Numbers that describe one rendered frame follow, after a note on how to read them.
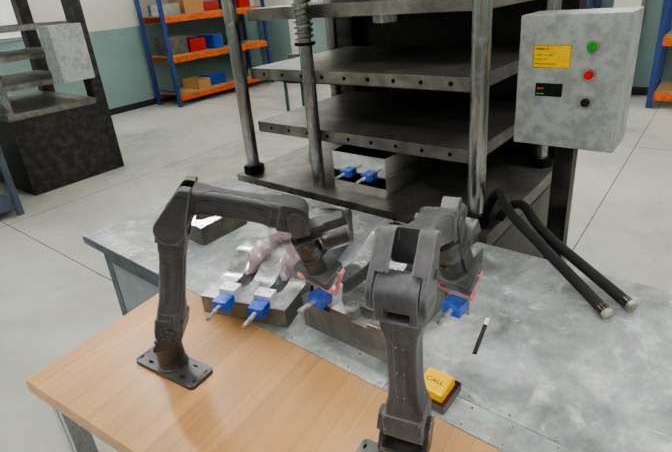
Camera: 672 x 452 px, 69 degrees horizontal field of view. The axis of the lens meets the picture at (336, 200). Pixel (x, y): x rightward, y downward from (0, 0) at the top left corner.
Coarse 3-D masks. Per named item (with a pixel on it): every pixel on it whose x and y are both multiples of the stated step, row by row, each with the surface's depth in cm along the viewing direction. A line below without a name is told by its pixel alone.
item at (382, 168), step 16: (336, 160) 209; (352, 160) 203; (368, 160) 197; (384, 160) 192; (400, 160) 201; (416, 160) 212; (432, 160) 223; (352, 176) 206; (384, 176) 195; (400, 176) 204; (416, 176) 214; (368, 192) 204; (384, 192) 198
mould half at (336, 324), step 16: (368, 240) 140; (368, 256) 136; (480, 256) 142; (352, 272) 132; (304, 304) 123; (336, 304) 118; (352, 304) 117; (320, 320) 121; (336, 320) 117; (336, 336) 119; (352, 336) 115; (368, 336) 111; (368, 352) 113; (384, 352) 110
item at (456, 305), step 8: (448, 296) 108; (456, 296) 108; (464, 296) 107; (448, 304) 105; (456, 304) 105; (464, 304) 105; (472, 304) 108; (448, 312) 104; (456, 312) 104; (464, 312) 106; (440, 320) 101
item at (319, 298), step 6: (318, 288) 118; (342, 288) 118; (312, 294) 115; (318, 294) 115; (324, 294) 115; (330, 294) 116; (312, 300) 114; (318, 300) 114; (324, 300) 114; (330, 300) 116; (336, 300) 118; (306, 306) 112; (318, 306) 114; (324, 306) 115; (330, 306) 117; (300, 312) 111
